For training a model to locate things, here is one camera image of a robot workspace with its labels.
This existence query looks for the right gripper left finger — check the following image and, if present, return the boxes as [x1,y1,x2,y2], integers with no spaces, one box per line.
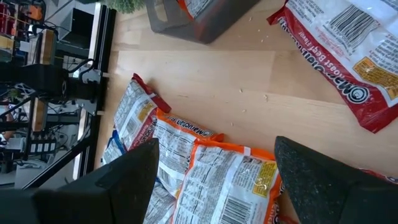
[0,138,160,224]

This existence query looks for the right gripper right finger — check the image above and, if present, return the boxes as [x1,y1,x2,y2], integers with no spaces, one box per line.
[274,136,398,224]

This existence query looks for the red Maruchan ramen pack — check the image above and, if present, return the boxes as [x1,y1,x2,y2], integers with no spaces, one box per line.
[266,0,398,134]
[357,167,398,185]
[113,73,172,152]

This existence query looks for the orange Maruchan ramen pack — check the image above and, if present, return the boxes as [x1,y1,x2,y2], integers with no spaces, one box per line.
[170,138,285,224]
[152,108,225,200]
[177,0,215,20]

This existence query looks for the blue Maruchan ramen pack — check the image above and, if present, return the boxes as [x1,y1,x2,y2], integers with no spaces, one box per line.
[101,129,178,224]

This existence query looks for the smoky grey plastic bin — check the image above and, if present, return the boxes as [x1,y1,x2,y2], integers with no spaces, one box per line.
[145,0,262,44]

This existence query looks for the round green succulent in pot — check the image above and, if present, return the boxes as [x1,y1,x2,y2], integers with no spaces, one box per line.
[104,0,146,15]

